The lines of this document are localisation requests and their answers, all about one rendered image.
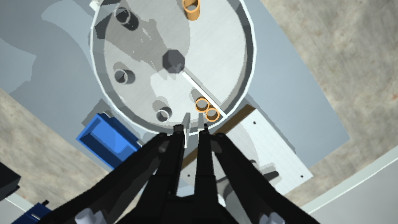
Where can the bronze bushing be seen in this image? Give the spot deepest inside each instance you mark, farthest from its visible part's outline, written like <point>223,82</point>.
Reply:
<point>191,15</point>
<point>201,109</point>
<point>212,118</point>

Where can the blue open crate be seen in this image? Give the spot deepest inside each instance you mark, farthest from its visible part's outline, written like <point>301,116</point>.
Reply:
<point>111,145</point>

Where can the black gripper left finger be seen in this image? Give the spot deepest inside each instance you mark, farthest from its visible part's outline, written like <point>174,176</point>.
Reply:
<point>106,201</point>

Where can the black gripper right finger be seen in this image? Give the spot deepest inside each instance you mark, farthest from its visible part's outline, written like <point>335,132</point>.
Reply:
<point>259,199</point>

